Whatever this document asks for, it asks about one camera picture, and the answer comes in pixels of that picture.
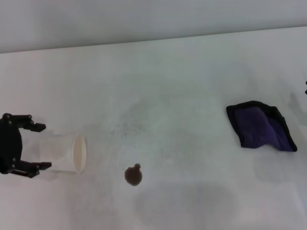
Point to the purple rag with black trim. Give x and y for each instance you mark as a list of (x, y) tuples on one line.
[(254, 127)]

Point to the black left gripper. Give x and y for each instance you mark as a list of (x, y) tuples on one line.
[(9, 146)]

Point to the white paper cup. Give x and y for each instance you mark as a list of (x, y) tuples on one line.
[(62, 153)]

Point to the black water stain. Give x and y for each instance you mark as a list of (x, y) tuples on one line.
[(133, 176)]

